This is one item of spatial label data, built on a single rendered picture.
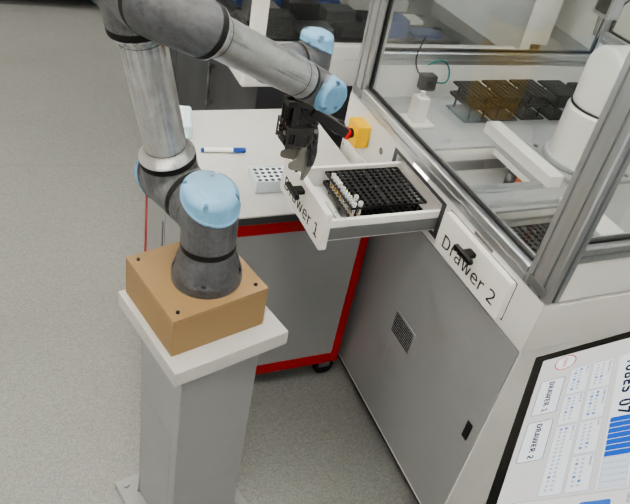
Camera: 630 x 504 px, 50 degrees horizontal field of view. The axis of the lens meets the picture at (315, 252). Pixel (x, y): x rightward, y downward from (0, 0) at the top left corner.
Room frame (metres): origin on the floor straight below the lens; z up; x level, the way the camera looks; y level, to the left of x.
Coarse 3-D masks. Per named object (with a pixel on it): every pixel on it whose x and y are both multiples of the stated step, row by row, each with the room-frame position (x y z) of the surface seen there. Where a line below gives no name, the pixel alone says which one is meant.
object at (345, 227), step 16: (320, 176) 1.63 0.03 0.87; (416, 176) 1.69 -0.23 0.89; (320, 192) 1.59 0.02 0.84; (336, 208) 1.53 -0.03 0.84; (432, 208) 1.58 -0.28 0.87; (336, 224) 1.39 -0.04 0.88; (352, 224) 1.41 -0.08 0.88; (368, 224) 1.43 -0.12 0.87; (384, 224) 1.45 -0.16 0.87; (400, 224) 1.47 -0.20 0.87; (416, 224) 1.50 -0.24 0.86; (432, 224) 1.52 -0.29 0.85
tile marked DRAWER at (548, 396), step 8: (544, 384) 0.87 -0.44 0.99; (552, 384) 0.86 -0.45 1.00; (560, 384) 0.85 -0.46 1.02; (544, 392) 0.85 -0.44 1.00; (552, 392) 0.84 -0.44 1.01; (560, 392) 0.83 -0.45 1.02; (536, 400) 0.83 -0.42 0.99; (544, 400) 0.83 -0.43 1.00; (552, 400) 0.82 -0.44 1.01; (536, 408) 0.81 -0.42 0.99; (544, 408) 0.80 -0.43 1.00; (552, 408) 0.80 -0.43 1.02
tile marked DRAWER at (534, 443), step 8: (528, 424) 0.78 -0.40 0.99; (536, 424) 0.77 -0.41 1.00; (544, 424) 0.76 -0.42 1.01; (552, 424) 0.76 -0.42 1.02; (528, 432) 0.76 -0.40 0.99; (536, 432) 0.75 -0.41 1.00; (544, 432) 0.74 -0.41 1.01; (528, 440) 0.74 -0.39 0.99; (536, 440) 0.73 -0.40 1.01; (544, 440) 0.72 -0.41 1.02; (520, 448) 0.72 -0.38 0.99; (528, 448) 0.72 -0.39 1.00; (536, 448) 0.71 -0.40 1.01; (544, 448) 0.70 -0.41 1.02; (520, 456) 0.71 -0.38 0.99; (528, 456) 0.70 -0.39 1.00; (536, 456) 0.69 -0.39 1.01
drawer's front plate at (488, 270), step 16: (448, 224) 1.46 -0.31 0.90; (448, 240) 1.44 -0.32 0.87; (464, 240) 1.39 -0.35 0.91; (448, 256) 1.42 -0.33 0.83; (480, 256) 1.33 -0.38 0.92; (464, 272) 1.36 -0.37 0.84; (480, 272) 1.32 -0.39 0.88; (496, 272) 1.28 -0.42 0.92; (480, 288) 1.30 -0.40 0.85; (496, 288) 1.26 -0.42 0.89; (512, 288) 1.23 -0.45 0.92; (496, 304) 1.24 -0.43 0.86
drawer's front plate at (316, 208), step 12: (288, 168) 1.57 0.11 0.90; (300, 180) 1.50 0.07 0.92; (288, 192) 1.55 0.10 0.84; (312, 192) 1.44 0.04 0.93; (300, 204) 1.48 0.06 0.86; (312, 204) 1.42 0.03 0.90; (324, 204) 1.39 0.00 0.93; (300, 216) 1.47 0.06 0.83; (312, 216) 1.41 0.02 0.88; (324, 216) 1.36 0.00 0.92; (312, 228) 1.40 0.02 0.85; (324, 228) 1.35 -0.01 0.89; (312, 240) 1.39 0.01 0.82; (324, 240) 1.35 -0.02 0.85
